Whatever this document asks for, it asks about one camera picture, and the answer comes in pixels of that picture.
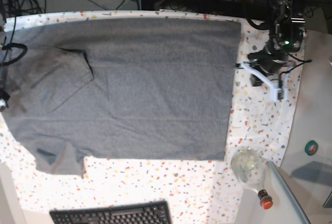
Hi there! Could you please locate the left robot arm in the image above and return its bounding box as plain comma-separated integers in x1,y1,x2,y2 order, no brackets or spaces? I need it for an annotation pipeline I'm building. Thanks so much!
242,0,306,88

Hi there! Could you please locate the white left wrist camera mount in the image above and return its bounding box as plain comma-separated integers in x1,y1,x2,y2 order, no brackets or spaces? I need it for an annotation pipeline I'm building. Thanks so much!
235,61,296,102

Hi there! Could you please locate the terrazzo patterned table cloth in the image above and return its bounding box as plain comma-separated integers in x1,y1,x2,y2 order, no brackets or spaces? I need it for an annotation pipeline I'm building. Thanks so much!
0,8,308,224

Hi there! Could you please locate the grey t-shirt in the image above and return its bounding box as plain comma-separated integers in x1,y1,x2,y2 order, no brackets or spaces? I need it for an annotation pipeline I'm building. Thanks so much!
3,18,241,175

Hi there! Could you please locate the grey metal bar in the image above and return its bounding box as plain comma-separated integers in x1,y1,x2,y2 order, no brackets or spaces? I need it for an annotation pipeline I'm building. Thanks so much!
267,161,310,223

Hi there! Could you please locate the green tape roll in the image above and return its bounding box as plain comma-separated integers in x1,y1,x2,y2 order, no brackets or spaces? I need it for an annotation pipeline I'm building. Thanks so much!
305,140,319,156

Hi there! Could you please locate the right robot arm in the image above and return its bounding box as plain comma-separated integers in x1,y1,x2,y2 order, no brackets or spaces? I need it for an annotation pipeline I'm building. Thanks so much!
1,0,27,112

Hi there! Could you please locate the clear round glass bottle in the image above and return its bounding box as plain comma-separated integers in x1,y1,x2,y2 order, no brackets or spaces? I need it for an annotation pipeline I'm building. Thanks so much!
230,147,273,209

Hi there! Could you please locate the black computer keyboard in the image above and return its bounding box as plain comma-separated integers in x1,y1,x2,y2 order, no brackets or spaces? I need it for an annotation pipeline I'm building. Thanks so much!
49,201,172,224

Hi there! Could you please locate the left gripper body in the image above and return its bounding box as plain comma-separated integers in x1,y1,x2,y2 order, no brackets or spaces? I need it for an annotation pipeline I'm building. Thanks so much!
247,50,288,76

